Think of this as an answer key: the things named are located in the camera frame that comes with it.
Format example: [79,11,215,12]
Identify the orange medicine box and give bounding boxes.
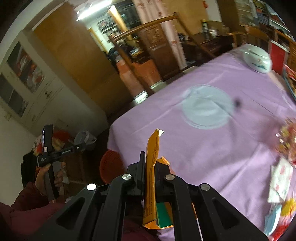
[142,128,197,230]

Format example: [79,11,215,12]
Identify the blue face mask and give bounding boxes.
[263,203,282,236]

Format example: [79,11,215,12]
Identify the floral paper napkins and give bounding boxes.
[267,157,293,203]

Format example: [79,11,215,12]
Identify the red ribbon pompom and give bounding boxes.
[272,216,293,240]

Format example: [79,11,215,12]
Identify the yellow ribbon pompom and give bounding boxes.
[281,198,296,216]

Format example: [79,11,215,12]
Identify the red patterned cellophane wrapper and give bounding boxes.
[276,118,296,168]

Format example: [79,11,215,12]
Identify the person left hand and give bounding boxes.
[35,162,66,196]

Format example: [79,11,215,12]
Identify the bin with plastic bag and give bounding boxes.
[74,131,96,145]

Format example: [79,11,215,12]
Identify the white cabinet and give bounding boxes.
[1,31,109,136]

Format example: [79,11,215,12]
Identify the purple tablecloth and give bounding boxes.
[107,46,295,231]

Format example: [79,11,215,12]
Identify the wooden armchair left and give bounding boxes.
[109,12,216,96]

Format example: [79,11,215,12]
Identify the white ceramic lidded jar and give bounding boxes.
[241,44,272,74]

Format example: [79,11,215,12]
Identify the blue fruit plate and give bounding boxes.
[282,64,296,101]

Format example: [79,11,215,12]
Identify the red and white box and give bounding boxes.
[268,40,289,75]

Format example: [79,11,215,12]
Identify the pink floral curtain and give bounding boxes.
[131,0,188,70]

